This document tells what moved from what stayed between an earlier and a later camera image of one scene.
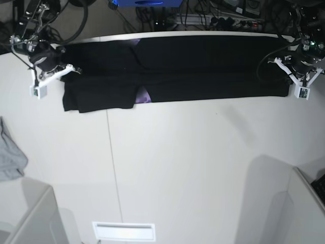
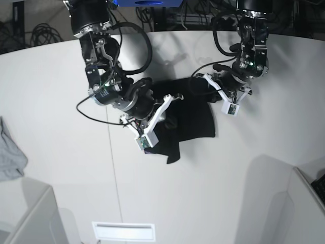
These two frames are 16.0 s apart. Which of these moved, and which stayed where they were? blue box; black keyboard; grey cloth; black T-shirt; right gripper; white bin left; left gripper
Moved: black T-shirt; right gripper; left gripper
Stayed: white bin left; black keyboard; grey cloth; blue box
